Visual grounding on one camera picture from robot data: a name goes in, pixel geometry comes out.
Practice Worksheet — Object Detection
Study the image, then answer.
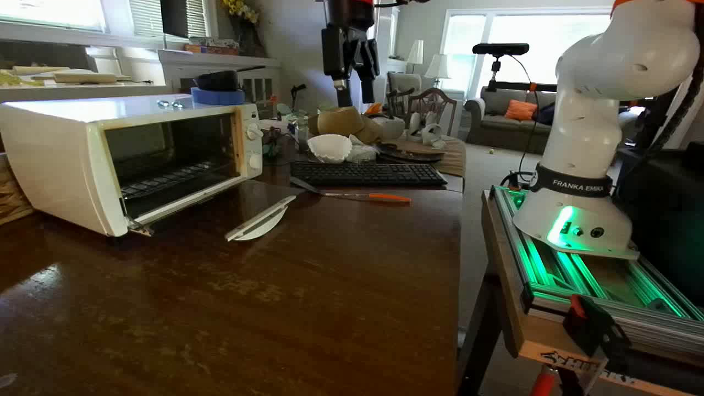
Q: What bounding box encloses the tan crumpled bag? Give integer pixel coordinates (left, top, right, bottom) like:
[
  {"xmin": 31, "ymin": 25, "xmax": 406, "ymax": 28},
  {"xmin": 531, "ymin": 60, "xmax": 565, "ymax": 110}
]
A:
[{"xmin": 314, "ymin": 105, "xmax": 384, "ymax": 146}]

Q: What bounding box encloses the red clamp handle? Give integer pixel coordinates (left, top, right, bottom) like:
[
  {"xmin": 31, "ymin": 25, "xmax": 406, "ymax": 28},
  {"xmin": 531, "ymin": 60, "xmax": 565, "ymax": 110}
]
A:
[{"xmin": 529, "ymin": 363, "xmax": 564, "ymax": 396}]

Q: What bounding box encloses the black control box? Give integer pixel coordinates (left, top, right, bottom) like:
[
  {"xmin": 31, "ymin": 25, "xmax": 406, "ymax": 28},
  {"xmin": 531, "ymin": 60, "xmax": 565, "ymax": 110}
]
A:
[{"xmin": 614, "ymin": 140, "xmax": 704, "ymax": 310}]

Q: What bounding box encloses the orange cushion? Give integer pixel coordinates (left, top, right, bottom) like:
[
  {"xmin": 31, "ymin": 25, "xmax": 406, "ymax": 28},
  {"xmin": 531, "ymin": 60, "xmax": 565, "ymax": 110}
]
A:
[{"xmin": 504, "ymin": 97, "xmax": 540, "ymax": 123}]

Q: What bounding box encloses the white bowl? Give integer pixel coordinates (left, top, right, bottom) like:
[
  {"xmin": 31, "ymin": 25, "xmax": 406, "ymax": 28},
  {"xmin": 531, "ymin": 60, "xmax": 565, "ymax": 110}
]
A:
[{"xmin": 304, "ymin": 131, "xmax": 355, "ymax": 164}]

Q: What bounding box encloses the dark round tray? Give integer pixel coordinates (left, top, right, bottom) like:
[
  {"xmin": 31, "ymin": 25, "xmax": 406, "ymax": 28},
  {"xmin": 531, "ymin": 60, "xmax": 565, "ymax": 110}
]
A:
[{"xmin": 373, "ymin": 139, "xmax": 447, "ymax": 164}]

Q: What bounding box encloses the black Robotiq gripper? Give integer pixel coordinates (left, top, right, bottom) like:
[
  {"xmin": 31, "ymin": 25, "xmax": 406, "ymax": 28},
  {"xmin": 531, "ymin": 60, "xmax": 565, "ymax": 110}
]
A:
[{"xmin": 334, "ymin": 28, "xmax": 382, "ymax": 110}]

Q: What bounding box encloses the grey sofa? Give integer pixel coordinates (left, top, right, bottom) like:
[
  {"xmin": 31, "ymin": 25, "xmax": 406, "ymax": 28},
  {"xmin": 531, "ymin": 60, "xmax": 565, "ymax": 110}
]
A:
[{"xmin": 465, "ymin": 86, "xmax": 564, "ymax": 154}]

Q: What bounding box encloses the orange handled metal spatula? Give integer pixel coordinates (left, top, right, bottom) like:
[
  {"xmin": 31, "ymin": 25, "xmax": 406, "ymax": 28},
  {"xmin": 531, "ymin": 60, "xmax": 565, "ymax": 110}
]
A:
[{"xmin": 287, "ymin": 173, "xmax": 413, "ymax": 208}]

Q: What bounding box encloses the white toaster oven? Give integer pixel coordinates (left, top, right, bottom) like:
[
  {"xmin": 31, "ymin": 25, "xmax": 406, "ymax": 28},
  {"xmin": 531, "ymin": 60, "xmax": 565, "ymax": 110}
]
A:
[{"xmin": 0, "ymin": 94, "xmax": 267, "ymax": 239}]

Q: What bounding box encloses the white table lamp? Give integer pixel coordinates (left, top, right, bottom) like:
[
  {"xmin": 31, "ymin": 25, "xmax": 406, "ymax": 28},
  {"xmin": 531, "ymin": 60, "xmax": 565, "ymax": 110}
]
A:
[
  {"xmin": 425, "ymin": 50, "xmax": 450, "ymax": 84},
  {"xmin": 404, "ymin": 37, "xmax": 427, "ymax": 69}
]

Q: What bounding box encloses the black rounded object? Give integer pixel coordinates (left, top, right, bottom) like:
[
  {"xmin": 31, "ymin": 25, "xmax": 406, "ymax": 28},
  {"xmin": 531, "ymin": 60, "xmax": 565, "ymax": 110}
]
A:
[{"xmin": 194, "ymin": 69, "xmax": 241, "ymax": 94}]

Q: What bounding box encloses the yellow flower bunch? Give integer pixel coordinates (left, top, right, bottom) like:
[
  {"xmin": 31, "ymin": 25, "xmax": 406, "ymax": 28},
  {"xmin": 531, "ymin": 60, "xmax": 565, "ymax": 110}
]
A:
[{"xmin": 218, "ymin": 0, "xmax": 261, "ymax": 28}]

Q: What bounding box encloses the black table clamp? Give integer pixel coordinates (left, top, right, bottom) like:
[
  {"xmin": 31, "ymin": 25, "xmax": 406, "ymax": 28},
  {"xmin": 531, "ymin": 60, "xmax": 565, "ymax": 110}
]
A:
[{"xmin": 560, "ymin": 293, "xmax": 634, "ymax": 363}]

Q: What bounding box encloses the black camera on stand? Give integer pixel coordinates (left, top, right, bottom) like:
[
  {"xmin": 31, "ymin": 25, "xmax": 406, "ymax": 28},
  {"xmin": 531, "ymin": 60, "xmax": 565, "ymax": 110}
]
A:
[{"xmin": 470, "ymin": 41, "xmax": 533, "ymax": 94}]

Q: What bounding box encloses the dark blue cushion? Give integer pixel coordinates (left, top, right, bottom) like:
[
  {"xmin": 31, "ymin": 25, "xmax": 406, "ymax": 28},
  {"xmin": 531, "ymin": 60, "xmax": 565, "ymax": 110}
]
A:
[{"xmin": 533, "ymin": 99, "xmax": 559, "ymax": 127}]

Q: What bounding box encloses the white crumpled cloth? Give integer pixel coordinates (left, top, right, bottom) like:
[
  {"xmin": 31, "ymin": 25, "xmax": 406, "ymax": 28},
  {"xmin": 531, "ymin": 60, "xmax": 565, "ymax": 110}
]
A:
[{"xmin": 347, "ymin": 140, "xmax": 381, "ymax": 164}]

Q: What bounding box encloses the aluminium robot mounting table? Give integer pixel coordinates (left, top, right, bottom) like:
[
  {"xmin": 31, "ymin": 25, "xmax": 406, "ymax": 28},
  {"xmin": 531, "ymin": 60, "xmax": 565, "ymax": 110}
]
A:
[{"xmin": 458, "ymin": 182, "xmax": 704, "ymax": 396}]

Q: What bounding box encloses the wicker basket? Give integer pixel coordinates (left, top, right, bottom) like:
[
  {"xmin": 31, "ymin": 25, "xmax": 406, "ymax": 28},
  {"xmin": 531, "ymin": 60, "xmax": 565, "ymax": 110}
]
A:
[{"xmin": 0, "ymin": 152, "xmax": 36, "ymax": 228}]

